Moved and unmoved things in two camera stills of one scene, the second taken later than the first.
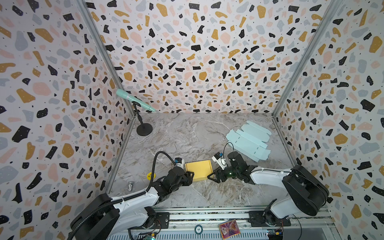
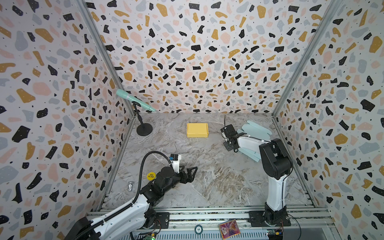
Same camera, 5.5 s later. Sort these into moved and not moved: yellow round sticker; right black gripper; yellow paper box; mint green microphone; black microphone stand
Moved: yellow paper box; right black gripper
Not moved: yellow round sticker; mint green microphone; black microphone stand
